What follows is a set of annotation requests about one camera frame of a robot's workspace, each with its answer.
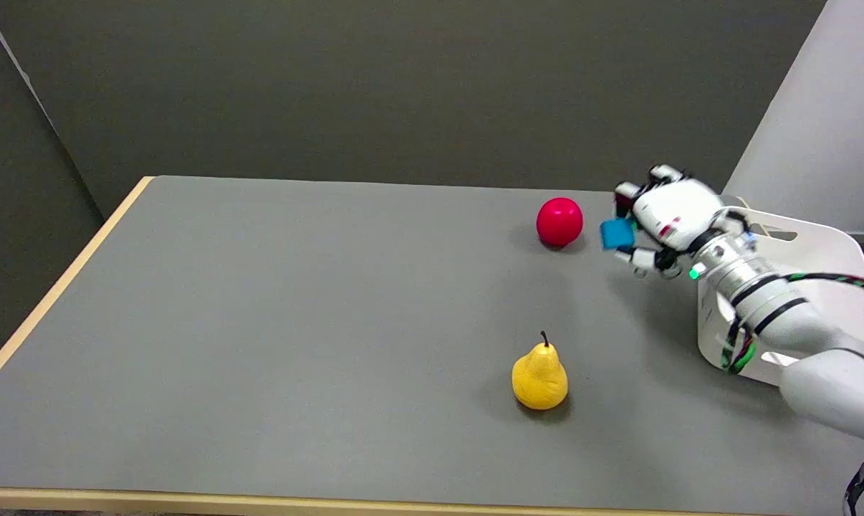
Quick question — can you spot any blue cube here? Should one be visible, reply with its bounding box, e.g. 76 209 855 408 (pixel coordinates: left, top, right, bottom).
600 219 637 252

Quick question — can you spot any yellow pear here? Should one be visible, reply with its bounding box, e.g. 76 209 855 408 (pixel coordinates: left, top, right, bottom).
512 330 570 411

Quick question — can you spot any red apple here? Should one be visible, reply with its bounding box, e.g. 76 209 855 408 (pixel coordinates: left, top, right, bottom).
536 197 585 249

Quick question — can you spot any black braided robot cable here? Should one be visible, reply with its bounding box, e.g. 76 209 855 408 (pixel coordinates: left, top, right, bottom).
719 271 864 375

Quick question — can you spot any white plastic box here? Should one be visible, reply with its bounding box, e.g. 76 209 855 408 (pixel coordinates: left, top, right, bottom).
696 206 864 388

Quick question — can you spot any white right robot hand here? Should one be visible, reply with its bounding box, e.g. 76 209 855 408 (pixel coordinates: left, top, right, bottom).
613 164 726 279

